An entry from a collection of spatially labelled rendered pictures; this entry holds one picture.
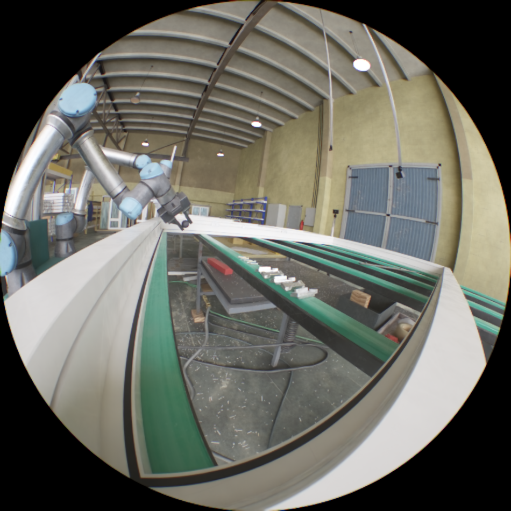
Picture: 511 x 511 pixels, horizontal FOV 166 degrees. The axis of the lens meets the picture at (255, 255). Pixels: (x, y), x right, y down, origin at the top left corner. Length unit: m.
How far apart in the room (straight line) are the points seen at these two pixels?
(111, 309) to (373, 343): 0.25
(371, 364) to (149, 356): 0.22
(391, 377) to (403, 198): 6.73
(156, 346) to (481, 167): 7.39
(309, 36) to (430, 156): 6.01
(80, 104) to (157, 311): 0.54
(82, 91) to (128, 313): 0.57
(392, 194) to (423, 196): 1.22
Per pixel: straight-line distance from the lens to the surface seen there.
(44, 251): 1.13
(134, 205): 0.59
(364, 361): 0.23
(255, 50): 9.14
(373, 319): 0.83
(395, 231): 6.72
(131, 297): 0.21
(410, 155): 7.44
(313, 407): 1.21
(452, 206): 6.69
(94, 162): 0.70
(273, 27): 8.36
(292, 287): 0.30
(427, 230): 6.48
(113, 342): 0.15
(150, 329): 0.18
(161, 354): 0.15
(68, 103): 0.59
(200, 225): 1.00
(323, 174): 8.57
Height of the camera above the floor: 0.97
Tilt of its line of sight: 11 degrees down
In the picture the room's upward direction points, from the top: 8 degrees clockwise
